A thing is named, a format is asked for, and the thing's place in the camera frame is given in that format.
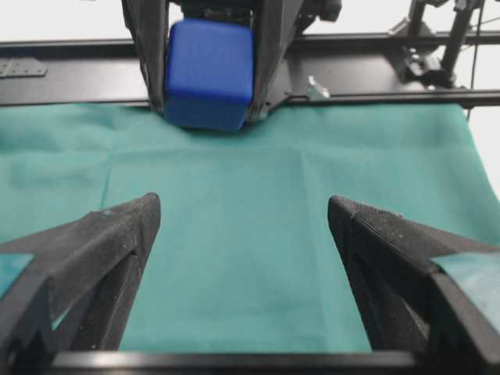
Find black camera stand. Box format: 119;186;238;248
388;0;489;89

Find green table cloth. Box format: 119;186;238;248
1;104;499;352

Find black table frame rail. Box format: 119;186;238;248
1;33;499;110

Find blue block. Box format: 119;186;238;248
163;18;254;132

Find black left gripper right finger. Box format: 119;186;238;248
327;196;499;374

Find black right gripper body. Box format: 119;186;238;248
167;0;345;28

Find silver corner bracket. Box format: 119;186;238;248
306;76;330;102

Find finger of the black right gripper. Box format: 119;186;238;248
247;16;297;121
122;0;169;112

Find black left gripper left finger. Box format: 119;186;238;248
1;193;161;373

